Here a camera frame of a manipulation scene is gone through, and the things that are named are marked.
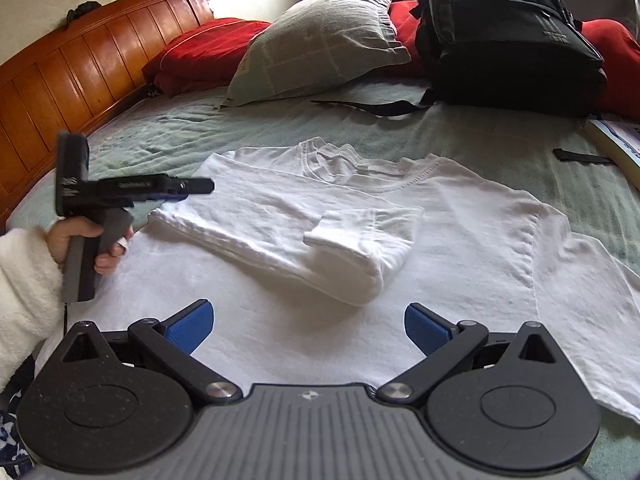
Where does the green plaid bed blanket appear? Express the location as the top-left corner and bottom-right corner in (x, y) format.
(4, 77), (640, 480)

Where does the left hand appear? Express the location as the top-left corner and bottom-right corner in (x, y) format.
(44, 217), (134, 276)

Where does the white printed long-sleeve shirt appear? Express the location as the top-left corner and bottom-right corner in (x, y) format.
(70, 138), (639, 418)

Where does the wooden headboard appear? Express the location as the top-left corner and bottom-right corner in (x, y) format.
(1, 0), (213, 220)

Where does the paperback book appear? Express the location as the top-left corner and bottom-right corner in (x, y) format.
(584, 119), (640, 190)

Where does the black backpack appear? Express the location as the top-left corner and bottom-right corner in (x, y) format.
(310, 0), (609, 118)

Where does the grey green pillow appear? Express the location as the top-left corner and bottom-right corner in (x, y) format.
(224, 0), (411, 107)

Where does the red quilt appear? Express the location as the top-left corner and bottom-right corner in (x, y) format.
(142, 0), (639, 122)

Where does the dark object on headboard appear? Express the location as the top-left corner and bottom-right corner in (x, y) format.
(65, 0), (102, 27)

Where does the white fleece left sleeve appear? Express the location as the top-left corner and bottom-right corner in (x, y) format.
(1, 229), (62, 387)

